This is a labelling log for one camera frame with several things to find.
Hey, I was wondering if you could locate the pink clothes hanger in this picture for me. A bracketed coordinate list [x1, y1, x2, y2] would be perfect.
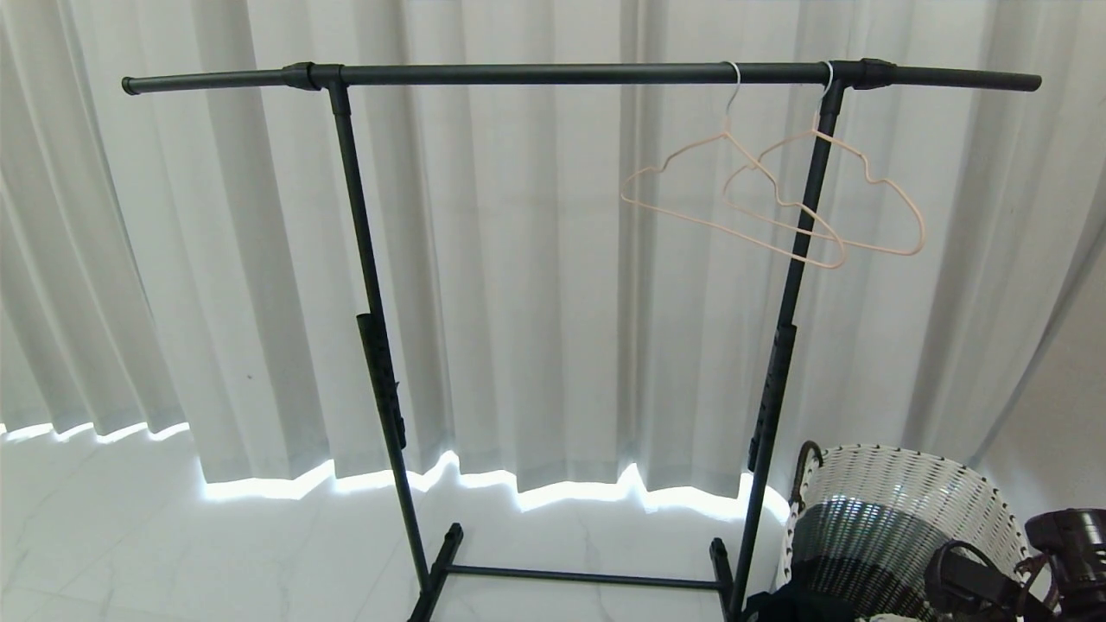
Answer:
[620, 62, 848, 270]
[721, 62, 927, 257]

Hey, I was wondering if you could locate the black clothes rack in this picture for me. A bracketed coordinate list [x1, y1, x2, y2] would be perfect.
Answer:
[121, 59, 1042, 622]

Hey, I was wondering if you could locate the white laundry basket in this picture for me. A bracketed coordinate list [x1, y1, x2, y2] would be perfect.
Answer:
[773, 441, 1051, 622]

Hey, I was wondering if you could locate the black garment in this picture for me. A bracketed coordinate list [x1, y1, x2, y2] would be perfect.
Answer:
[743, 587, 865, 622]

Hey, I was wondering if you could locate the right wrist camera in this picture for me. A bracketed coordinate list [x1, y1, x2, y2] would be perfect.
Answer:
[923, 540, 1038, 622]

